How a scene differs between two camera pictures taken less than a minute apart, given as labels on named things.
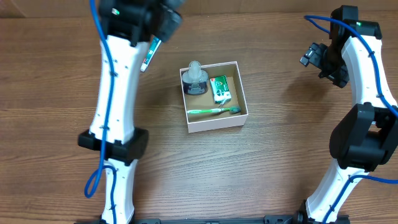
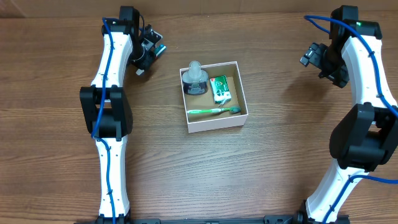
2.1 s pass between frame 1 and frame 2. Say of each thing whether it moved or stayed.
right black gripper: stayed
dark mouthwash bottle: stayed
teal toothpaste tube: moved
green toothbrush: stayed
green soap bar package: stayed
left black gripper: moved
